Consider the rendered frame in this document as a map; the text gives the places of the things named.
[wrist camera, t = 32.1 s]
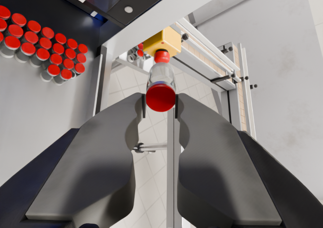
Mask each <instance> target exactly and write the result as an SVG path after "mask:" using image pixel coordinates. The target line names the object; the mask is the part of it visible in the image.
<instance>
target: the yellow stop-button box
mask: <svg viewBox="0 0 323 228"><path fill-rule="evenodd" d="M143 51H144V52H145V53H147V54H149V55H150V56H152V57H154V54H155V53H156V52H158V51H166V52H168V53H169V54H170V57H173V56H175V55H177V54H179V53H180V52H181V29H180V28H179V27H177V26H176V25H175V24H171V25H170V26H168V27H166V28H165V29H163V30H162V31H160V32H158V33H157V34H155V35H153V36H152V37H150V38H148V39H147V40H145V41H143Z"/></svg>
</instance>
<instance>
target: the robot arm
mask: <svg viewBox="0 0 323 228"><path fill-rule="evenodd" d="M146 106H147V104H146V94H145V93H140V92H136V93H134V94H132V95H130V96H128V97H126V98H124V99H122V100H120V101H119V102H117V103H115V104H113V105H111V106H109V107H107V108H105V109H104V110H102V111H100V112H99V113H97V114H96V115H94V116H93V117H92V118H90V119H89V120H88V121H86V122H85V123H84V124H83V125H82V126H81V127H80V128H71V129H70V130H68V131H67V132H66V133H65V134H63V135H62V136H61V137H60V138H59V139H57V140H56V141H55V142H54V143H52V144H51V145H50V146H49V147H48V148H46V149H45V150H44V151H43V152H41V153H40V154H39V155H38V156H37V157H35V158H34V159H33V160H32V161H30V162H29V163H28V164H27V165H25V166H24V167H23V168H22V169H20V170H19V171H18V172H17V173H15V174H14V175H13V176H12V177H11V178H10V179H8V180H7V181H6V182H5V183H4V184H3V185H2V186H0V228H110V227H111V226H113V225H114V224H116V223H117V222H119V221H120V220H122V219H123V218H125V217H126V216H128V215H129V214H130V213H131V212H132V210H133V207H134V200H135V191H136V179H135V169H134V159H133V154H132V152H131V151H132V149H133V148H134V147H135V145H136V144H137V143H138V142H139V135H138V124H139V123H140V122H141V121H142V119H143V118H146ZM175 119H177V120H178V121H179V123H180V130H179V143H180V144H181V146H182V147H183V148H184V150H183V151H182V152H181V154H180V155H179V163H178V179H177V210H178V212H179V214H180V215H181V216H182V217H183V218H184V219H185V220H187V221H188V222H189V223H191V224H192V225H193V226H195V227H196V228H323V205H322V204H321V203H320V201H319V200H318V199H317V198H316V197H315V196H314V195H313V194H312V193H311V192H310V191H309V189H308V188H307V187H306V186H305V185H304V184H303V183H302V182H301V181H299V180H298V179H297V178H296V177H295V176H294V175H293V174H292V173H291V172H290V171H289V170H288V169H286V168H285V167H284V166H283V165H282V164H281V163H280V162H279V161H278V160H277V159H276V158H274V157H273V156H272V155H271V154H270V153H269V152H268V151H267V150H266V149H265V148H264V147H263V146H261V145H260V144H259V143H258V142H257V141H256V140H255V139H254V138H253V137H252V136H251V135H250V134H249V133H248V132H247V131H238V130H237V129H236V128H235V127H234V126H233V125H232V124H231V123H230V122H229V121H227V120H226V119H225V118H224V117H223V116H221V115H220V114H219V113H217V112H216V111H214V110H213V109H211V108H210V107H208V106H206V105H204V104H203V103H201V102H199V101H198V100H196V99H194V98H192V97H190V96H189V95H187V94H185V93H179V94H176V95H175Z"/></svg>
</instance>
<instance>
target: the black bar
mask: <svg viewBox="0 0 323 228"><path fill-rule="evenodd" d="M101 54H102V62H101V70H100V77H99V88H98V95H97V103H96V110H95V115H96V114H97V113H99V112H100V107H101V98H102V90H103V81H104V73H105V64H106V56H107V47H105V46H103V45H100V46H99V47H97V53H96V57H98V56H99V55H101Z"/></svg>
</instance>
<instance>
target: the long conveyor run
mask: <svg viewBox="0 0 323 228"><path fill-rule="evenodd" d="M229 47H233V51H228V52H227V53H226V57H227V58H228V59H229V60H231V61H232V62H233V63H234V64H235V65H236V66H237V67H238V68H239V69H240V70H239V71H236V70H235V69H233V73H235V74H236V76H237V77H238V78H240V79H241V82H236V81H235V80H234V79H233V81H234V84H235V87H236V88H235V89H232V90H228V91H224V92H221V103H222V116H223V117H224V118H225V119H226V120H227V121H229V122H230V123H231V124H232V125H233V126H234V127H235V128H236V129H237V130H238V131H247V132H248V133H249V134H250V135H251V136H252V137H253V138H254V139H255V140H256V133H255V126H254V118H253V110H252V102H251V94H250V89H253V87H255V88H257V87H258V85H257V84H254V86H253V85H249V76H248V68H247V60H246V52H245V48H241V43H238V44H237V47H236V46H235V45H234V44H233V42H229V43H227V44H224V45H222V46H219V47H217V49H219V50H220V51H221V50H224V49H228V48H229Z"/></svg>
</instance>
